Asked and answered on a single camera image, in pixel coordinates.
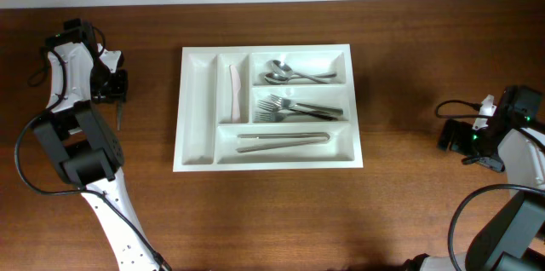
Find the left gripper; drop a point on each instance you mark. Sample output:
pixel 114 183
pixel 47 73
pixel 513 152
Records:
pixel 113 90

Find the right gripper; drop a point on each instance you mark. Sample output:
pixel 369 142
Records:
pixel 450 137

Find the small teaspoon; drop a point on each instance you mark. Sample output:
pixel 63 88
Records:
pixel 119 114

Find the white plastic butter knife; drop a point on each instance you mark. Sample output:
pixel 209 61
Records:
pixel 236 87

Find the silver fork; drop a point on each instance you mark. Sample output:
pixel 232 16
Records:
pixel 276 117
pixel 287 103
pixel 273 107

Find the large silver spoon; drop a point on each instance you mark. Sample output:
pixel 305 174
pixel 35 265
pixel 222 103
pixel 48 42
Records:
pixel 285 70
pixel 274 78

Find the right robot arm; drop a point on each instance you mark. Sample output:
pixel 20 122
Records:
pixel 506 137

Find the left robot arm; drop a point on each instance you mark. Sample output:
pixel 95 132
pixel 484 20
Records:
pixel 85 152

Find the white plastic cutlery tray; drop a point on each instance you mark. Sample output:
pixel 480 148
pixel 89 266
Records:
pixel 206 139

